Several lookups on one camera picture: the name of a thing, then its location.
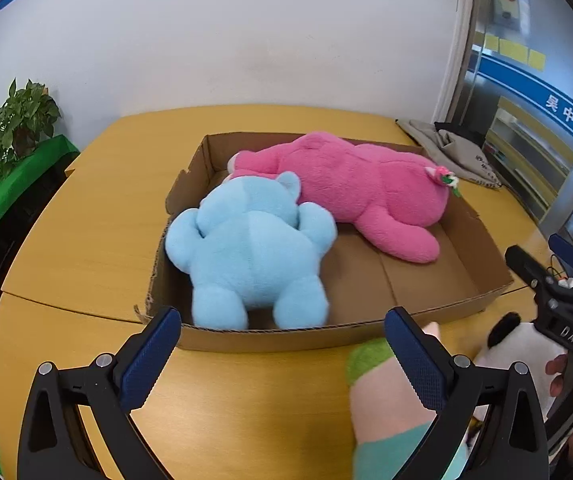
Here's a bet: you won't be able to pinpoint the shallow cardboard box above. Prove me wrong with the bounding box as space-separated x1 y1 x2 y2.
133 130 515 354

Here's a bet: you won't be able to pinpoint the pink plush bear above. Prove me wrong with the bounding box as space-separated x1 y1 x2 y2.
228 132 459 263

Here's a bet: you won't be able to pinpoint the potted green plant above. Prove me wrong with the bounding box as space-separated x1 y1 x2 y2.
0 79 62 181

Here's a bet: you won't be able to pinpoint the yellow sticky notes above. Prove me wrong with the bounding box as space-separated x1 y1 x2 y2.
473 32 547 72

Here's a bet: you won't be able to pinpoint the light blue plush bear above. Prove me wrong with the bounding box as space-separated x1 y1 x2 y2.
164 171 337 330

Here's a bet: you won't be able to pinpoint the cartoon poster on glass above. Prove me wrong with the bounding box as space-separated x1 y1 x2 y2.
492 0 530 35

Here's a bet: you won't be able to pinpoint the green cloth covered shelf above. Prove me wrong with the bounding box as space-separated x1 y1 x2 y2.
0 136 79 220

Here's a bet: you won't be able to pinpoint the black cable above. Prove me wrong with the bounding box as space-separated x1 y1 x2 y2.
547 253 567 281

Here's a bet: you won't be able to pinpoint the panda plush toy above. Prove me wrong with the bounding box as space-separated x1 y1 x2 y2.
474 312 566 419

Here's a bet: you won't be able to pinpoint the pink pig plush teal shirt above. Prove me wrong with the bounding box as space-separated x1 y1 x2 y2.
345 320 470 480

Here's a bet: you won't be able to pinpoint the grey canvas bag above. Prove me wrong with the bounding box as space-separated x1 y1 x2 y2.
396 118 502 188

